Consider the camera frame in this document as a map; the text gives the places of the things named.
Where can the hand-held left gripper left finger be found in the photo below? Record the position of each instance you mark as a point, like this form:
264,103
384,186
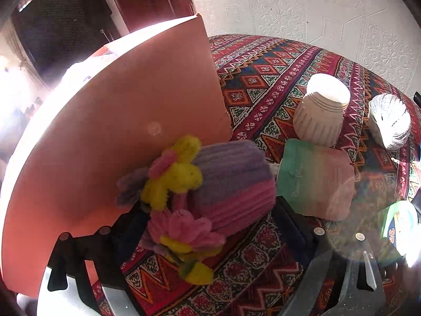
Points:
131,233

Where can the red wooden door frame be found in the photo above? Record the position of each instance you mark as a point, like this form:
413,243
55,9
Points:
148,0

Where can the orange box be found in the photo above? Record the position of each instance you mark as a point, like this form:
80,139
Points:
131,121

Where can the red patterned woven blanket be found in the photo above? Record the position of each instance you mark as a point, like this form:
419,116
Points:
263,72

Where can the pastel green pink pouch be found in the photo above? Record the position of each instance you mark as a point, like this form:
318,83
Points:
312,177

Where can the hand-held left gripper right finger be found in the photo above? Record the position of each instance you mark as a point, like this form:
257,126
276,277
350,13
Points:
296,233

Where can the white knit hat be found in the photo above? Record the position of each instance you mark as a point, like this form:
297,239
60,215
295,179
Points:
391,121

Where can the green white round packet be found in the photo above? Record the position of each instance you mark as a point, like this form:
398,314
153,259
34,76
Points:
401,220

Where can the white ribbed cup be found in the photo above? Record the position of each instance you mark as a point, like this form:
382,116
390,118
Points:
319,115

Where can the dark screen door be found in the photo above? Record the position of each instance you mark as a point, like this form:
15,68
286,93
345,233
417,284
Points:
65,29

